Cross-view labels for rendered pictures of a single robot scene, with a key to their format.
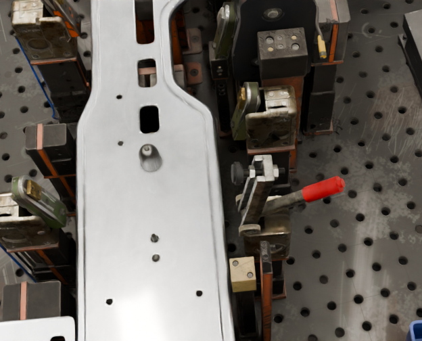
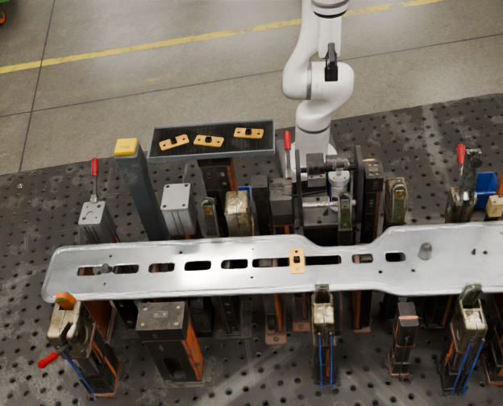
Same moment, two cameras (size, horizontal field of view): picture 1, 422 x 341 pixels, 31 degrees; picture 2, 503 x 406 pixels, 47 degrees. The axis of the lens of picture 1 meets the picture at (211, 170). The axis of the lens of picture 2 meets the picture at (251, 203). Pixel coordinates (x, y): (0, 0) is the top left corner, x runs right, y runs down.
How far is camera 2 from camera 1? 1.34 m
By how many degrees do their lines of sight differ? 46
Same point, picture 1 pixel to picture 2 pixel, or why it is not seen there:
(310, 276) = not seen: hidden behind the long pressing
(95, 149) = (417, 283)
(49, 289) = not seen: outside the picture
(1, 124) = not seen: outside the picture
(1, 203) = (471, 318)
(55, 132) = (405, 308)
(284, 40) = (372, 167)
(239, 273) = (500, 200)
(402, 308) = not seen: hidden behind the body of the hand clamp
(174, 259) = (484, 243)
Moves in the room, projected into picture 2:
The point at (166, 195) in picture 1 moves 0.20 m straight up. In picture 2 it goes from (446, 247) to (458, 198)
